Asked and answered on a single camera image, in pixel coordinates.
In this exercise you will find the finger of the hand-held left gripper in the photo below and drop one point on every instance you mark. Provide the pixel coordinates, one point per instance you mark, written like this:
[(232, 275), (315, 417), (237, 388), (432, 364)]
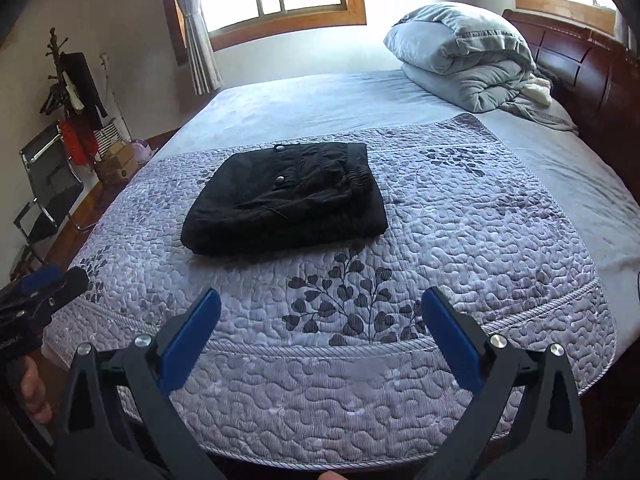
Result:
[(67, 285), (40, 279)]

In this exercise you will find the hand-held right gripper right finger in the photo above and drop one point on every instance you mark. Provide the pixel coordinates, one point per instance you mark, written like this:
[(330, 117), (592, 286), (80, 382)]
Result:
[(450, 340)]

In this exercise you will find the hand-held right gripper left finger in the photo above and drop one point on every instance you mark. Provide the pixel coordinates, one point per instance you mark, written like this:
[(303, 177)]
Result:
[(187, 347)]

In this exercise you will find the black pants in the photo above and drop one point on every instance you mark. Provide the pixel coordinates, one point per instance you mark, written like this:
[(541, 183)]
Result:
[(285, 200)]

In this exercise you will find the person's left hand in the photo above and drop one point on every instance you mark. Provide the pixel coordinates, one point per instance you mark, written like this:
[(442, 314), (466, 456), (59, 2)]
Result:
[(36, 392)]

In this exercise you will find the black mesh chrome chair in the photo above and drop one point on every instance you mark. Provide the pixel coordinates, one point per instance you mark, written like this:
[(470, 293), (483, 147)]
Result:
[(47, 180)]

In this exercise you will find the purple quilted bedspread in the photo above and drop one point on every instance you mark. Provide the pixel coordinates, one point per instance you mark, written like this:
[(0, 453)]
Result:
[(450, 240)]

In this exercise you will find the cardboard box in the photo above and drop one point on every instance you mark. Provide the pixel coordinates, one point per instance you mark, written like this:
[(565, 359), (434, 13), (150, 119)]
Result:
[(117, 167), (117, 148)]

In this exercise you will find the red garment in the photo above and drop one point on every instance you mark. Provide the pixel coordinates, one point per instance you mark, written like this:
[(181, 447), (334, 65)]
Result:
[(77, 142)]

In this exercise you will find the pink plastic bag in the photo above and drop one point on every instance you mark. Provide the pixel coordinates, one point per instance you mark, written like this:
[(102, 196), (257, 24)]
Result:
[(141, 151)]

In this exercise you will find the white slatted rack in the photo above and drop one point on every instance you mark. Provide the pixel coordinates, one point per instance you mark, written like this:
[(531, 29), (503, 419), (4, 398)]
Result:
[(107, 135)]

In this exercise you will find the black hanging garment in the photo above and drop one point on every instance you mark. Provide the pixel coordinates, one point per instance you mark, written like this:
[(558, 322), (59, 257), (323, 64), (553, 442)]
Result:
[(82, 82)]

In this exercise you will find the wooden coat rack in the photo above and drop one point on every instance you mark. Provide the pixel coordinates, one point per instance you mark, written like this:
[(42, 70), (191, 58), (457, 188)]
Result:
[(52, 60)]

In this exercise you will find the grey crumpled cloth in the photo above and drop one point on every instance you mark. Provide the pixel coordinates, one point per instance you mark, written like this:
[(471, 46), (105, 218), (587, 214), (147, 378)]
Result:
[(542, 112)]

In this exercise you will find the folded light blue duvet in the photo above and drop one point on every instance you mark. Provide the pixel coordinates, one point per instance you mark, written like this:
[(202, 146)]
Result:
[(470, 85)]

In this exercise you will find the white fluffy cloth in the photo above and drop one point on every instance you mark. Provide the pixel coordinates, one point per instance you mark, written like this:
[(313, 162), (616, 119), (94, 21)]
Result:
[(537, 91)]

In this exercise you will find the light blue bed sheet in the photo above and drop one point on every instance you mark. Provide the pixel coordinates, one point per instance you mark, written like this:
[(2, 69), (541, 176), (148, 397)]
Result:
[(325, 105)]

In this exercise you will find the striped grey curtain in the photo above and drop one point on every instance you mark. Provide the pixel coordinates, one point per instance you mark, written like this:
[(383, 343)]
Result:
[(197, 35)]

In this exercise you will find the dark wooden headboard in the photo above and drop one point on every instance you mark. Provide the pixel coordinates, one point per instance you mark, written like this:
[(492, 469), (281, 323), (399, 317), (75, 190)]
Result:
[(590, 75)]

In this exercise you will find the light blue pillow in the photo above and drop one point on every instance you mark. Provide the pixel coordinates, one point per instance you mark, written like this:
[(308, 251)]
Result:
[(450, 35)]

